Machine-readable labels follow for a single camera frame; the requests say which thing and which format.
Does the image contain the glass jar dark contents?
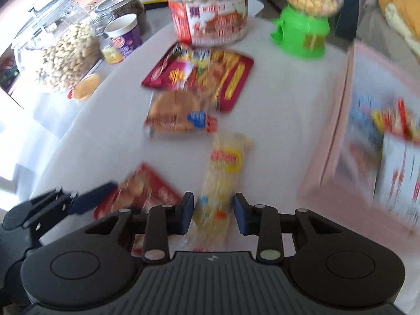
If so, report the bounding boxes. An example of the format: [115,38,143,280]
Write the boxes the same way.
[92,0,147,36]

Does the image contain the clear yellow noodle packet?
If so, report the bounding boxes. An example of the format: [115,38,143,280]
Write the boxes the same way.
[184,132,255,253]

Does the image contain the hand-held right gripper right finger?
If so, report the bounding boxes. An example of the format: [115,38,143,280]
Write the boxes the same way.
[233,192,343,264]

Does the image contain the yellow and red snack packet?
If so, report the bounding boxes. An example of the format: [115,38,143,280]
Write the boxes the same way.
[370,98,420,140]

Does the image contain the pink cardboard box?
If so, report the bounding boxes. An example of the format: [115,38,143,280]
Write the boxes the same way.
[298,41,420,238]

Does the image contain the large red snack packet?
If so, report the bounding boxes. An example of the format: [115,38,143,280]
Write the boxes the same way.
[140,42,255,113]

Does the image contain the purple paper cup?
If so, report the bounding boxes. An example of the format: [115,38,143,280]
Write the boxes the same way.
[104,13,144,51]

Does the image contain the green candy dispenser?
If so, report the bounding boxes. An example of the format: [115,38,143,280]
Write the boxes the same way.
[270,0,344,60]

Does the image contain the glass jar of peanuts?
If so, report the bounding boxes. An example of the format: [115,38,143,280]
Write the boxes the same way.
[11,0,103,94]

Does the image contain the yellow lid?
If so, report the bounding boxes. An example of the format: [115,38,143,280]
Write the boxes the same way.
[68,73,101,102]

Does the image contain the blue snack packet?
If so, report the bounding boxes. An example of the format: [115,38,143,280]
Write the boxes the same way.
[348,93,386,184]

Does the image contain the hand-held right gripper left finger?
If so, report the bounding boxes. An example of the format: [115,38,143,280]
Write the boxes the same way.
[85,191,195,264]

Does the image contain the orange and cream quilt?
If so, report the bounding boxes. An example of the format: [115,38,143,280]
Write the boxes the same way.
[377,0,420,60]

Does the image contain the small red snack packet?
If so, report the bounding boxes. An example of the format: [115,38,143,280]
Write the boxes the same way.
[93,162,183,258]

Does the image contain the small yellow jar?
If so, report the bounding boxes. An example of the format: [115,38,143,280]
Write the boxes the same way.
[99,36,125,65]

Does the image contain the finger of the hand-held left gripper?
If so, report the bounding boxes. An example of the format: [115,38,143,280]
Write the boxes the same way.
[28,181,119,228]

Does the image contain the plastic peanut jar red label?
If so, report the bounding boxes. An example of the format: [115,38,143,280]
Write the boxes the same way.
[167,0,249,47]

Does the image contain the bread packet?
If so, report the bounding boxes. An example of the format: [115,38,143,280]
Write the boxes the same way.
[144,90,219,139]

